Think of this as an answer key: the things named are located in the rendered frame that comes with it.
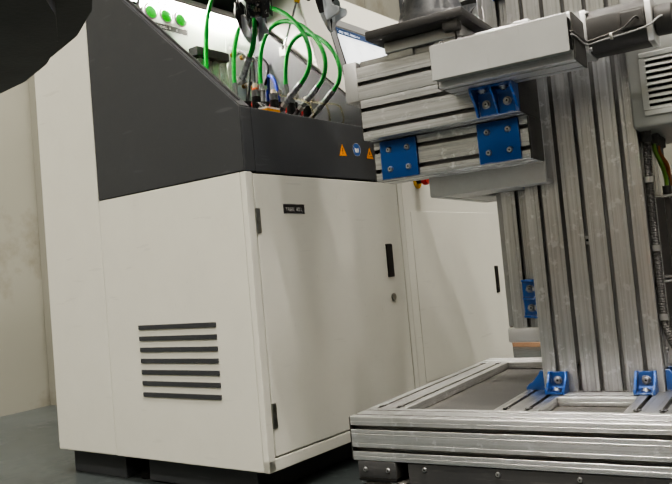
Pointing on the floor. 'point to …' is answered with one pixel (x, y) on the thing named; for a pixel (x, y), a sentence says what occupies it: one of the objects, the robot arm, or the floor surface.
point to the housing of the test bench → (77, 264)
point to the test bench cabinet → (199, 337)
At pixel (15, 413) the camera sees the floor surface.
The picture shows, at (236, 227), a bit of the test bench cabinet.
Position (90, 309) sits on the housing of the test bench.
